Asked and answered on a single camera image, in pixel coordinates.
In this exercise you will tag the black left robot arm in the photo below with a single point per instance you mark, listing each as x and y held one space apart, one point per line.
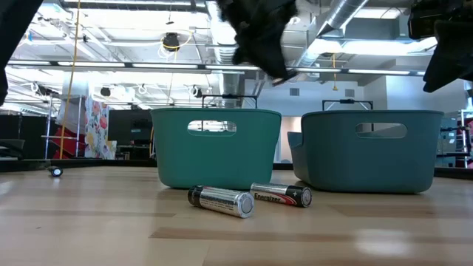
11 29

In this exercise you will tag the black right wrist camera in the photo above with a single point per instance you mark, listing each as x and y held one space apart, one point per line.
423 24

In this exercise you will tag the green plastic bin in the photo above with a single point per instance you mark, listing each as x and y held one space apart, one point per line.
177 159

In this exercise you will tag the round white ceiling fixture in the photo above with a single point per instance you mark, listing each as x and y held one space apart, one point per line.
295 21

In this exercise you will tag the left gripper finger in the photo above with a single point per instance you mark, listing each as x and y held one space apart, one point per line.
281 68
258 40

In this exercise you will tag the white metal rack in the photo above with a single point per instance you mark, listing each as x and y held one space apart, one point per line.
462 140

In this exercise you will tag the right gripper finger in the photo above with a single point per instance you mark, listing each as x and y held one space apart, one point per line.
454 55

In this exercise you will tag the dark AA battery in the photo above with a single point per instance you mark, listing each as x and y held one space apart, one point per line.
56 171

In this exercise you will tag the silver metal rack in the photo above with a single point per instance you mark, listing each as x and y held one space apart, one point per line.
48 125

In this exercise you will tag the black computer monitor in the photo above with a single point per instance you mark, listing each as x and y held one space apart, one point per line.
129 127

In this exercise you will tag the black aluminium table frame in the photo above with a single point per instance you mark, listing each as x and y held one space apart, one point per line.
22 164

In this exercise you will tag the black ceiling camera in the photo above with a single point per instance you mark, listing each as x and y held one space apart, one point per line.
171 41

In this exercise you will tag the floral patterned cloth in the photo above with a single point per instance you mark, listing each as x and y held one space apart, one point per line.
97 140

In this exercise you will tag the silver slanted ceiling duct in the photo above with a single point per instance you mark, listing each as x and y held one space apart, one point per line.
341 11

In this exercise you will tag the grey wall vent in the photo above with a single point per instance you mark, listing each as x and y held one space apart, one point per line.
294 92
349 93

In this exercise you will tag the black partition panel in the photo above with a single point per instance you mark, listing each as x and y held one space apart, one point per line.
33 133

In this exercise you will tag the dark teal plastic bin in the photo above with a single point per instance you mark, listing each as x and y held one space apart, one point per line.
332 166

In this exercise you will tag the silver Energizer AA battery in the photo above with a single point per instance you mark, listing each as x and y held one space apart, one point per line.
218 200
277 194

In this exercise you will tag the grey monitor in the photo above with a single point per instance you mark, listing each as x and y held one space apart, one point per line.
451 133

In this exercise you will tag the red object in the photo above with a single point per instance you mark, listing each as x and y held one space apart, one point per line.
70 147

